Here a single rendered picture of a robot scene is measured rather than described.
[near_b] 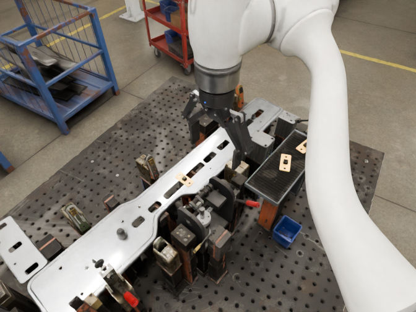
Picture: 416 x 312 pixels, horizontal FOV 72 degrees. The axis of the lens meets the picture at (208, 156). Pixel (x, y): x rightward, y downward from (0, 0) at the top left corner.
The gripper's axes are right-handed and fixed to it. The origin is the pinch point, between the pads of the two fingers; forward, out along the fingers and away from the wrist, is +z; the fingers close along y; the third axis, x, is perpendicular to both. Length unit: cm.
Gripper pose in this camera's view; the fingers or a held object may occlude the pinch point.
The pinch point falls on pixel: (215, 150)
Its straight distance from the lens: 72.6
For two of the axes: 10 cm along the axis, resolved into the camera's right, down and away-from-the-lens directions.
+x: -6.4, 5.8, -5.0
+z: 0.0, 6.6, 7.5
